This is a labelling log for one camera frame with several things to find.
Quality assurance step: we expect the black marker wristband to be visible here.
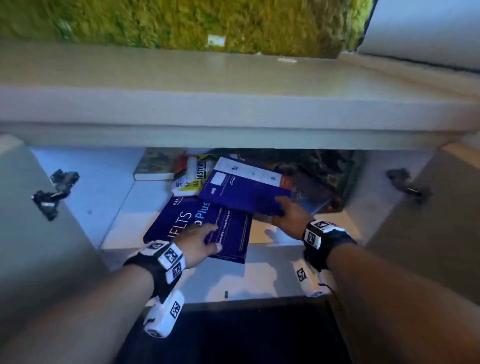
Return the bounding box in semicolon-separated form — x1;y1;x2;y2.
123;239;187;304
302;220;357;273

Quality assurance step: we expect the white cabinet door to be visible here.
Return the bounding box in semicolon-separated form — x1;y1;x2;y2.
0;134;110;338
365;142;480;301

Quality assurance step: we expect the colourful striped book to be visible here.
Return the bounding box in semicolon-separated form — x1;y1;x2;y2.
171;154;218;198

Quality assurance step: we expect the blue book with white band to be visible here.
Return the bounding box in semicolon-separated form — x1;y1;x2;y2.
198;156;293;218

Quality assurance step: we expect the black metal door hinge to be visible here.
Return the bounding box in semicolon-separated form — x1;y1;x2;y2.
386;167;432;205
31;169;80;222

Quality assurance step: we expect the person's right hand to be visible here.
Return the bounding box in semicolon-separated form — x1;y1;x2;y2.
271;195;315;241

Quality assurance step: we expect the person's right forearm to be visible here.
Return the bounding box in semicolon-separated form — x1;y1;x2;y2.
326;243;480;364

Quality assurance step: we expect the person's left forearm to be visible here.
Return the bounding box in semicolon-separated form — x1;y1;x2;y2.
0;264;155;364

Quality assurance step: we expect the small grey paperback book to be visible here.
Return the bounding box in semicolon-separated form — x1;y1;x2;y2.
133;148;185;182

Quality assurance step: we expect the large navy blue book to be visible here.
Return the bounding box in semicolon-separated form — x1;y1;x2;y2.
143;195;253;265

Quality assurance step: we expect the green moss wall panel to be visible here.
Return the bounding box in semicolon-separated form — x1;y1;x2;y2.
0;0;374;59

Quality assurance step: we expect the person's left hand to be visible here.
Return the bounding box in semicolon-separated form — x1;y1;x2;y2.
176;223;223;270

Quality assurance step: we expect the Meat Dishes cookbook pile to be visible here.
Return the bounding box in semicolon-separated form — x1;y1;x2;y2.
209;149;363;211

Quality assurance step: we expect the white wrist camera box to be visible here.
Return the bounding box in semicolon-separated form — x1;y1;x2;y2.
143;290;185;339
292;258;337;299

